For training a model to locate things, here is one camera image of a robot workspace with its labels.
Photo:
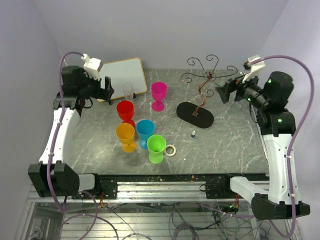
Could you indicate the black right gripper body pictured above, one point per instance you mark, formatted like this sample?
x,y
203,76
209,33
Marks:
x,y
241,91

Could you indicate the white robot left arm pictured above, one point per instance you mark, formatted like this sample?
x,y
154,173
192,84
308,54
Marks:
x,y
52,172

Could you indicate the magenta plastic wine glass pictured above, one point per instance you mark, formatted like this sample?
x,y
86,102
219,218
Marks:
x,y
158,92

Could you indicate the small blue-capped bottle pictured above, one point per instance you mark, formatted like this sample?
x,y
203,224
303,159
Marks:
x,y
193,134

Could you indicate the white tape roll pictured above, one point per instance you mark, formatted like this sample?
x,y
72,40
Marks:
x,y
170,150

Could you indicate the copper wire wine glass rack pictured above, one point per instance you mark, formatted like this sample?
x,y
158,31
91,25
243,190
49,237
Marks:
x,y
196,114

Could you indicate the blue plastic wine glass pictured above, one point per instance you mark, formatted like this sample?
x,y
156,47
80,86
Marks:
x,y
144,128

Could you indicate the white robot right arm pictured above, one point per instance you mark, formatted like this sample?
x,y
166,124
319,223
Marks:
x,y
277,128

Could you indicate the red plastic wine glass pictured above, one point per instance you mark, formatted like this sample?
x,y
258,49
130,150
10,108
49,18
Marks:
x,y
125,110

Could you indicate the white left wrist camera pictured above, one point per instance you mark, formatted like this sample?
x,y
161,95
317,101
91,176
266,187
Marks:
x,y
92,66

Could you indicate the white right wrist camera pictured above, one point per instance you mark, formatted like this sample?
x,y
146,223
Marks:
x,y
253,67

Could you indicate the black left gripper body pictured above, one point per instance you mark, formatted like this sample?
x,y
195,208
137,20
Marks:
x,y
91,87

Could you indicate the clear wine glass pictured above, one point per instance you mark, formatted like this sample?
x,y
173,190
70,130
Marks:
x,y
128,91

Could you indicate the green plastic wine glass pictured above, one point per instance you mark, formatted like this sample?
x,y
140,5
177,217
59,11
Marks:
x,y
156,145

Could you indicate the orange plastic wine glass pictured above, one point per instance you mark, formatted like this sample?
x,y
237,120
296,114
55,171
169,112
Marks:
x,y
126,135

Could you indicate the small framed whiteboard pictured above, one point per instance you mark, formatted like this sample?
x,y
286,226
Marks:
x,y
122,71

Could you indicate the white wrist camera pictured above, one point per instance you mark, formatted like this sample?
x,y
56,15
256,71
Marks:
x,y
253,67
92,66

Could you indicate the aluminium mounting rail frame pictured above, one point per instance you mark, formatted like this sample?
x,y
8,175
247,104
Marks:
x,y
227,206

